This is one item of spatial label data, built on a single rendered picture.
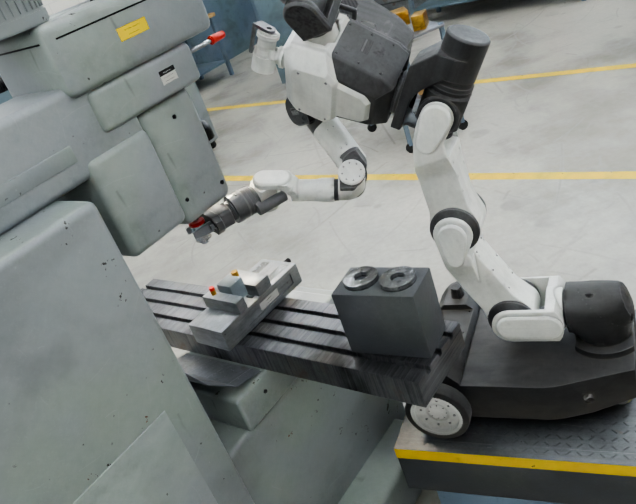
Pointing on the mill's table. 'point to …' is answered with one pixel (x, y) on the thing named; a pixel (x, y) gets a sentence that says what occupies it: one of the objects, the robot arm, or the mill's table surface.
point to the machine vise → (243, 307)
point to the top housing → (94, 43)
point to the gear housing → (143, 87)
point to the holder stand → (390, 310)
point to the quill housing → (185, 154)
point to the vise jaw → (255, 282)
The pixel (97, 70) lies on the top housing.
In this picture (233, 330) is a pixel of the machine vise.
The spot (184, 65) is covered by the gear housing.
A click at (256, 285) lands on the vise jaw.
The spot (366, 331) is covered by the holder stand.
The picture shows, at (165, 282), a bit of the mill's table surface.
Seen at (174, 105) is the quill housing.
